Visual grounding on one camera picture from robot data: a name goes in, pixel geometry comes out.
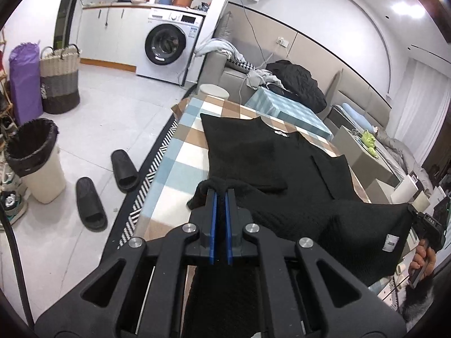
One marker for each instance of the white round stool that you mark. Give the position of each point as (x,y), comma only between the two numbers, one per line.
(213,91)

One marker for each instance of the white washing machine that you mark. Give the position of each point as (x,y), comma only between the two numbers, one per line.
(165,70)

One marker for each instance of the green toy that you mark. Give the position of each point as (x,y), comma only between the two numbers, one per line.
(369,141)

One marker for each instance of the black knit sweater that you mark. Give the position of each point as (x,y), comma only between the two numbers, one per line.
(264,155)

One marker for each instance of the white cabinet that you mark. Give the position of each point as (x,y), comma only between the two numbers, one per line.
(112,35)

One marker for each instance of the white green sneaker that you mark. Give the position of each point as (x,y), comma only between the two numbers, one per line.
(12,207)

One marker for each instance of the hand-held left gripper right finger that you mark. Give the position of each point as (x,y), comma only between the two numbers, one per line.
(229,225)

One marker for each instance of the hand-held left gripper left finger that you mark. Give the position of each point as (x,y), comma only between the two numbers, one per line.
(212,225)

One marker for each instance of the black slipper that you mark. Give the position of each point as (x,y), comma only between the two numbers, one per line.
(90,204)
(123,169)

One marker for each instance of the person's right hand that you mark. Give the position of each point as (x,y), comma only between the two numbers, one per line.
(428,264)

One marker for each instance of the grey cardboard box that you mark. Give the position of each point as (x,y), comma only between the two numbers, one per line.
(359,158)

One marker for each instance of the grey sofa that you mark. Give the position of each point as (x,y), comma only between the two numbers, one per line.
(211,70)

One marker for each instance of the wall socket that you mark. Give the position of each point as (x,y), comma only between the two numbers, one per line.
(283,41)

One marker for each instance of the black jacket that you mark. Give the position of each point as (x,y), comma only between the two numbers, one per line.
(299,81)

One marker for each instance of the purple bag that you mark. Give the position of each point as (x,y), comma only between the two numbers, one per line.
(24,84)

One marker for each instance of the person's right forearm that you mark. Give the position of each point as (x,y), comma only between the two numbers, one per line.
(417,302)

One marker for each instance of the copper pot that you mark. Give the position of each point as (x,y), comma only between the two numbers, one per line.
(182,1)

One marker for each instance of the grey white garment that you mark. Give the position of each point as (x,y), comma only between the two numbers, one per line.
(262,77)

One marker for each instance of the woven laundry basket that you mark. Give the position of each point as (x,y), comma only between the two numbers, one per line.
(60,77)

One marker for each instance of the light blue towel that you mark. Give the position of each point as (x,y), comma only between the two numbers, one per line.
(218,47)

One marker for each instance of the white curtain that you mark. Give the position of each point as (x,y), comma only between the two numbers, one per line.
(422,105)

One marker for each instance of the checkered tablecloth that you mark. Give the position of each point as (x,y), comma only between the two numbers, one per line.
(183,169)

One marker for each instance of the white trash bin black bag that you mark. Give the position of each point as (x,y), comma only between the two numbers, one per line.
(42,183)

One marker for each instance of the light blue checkered cloth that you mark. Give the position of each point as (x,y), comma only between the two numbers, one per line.
(285,109)

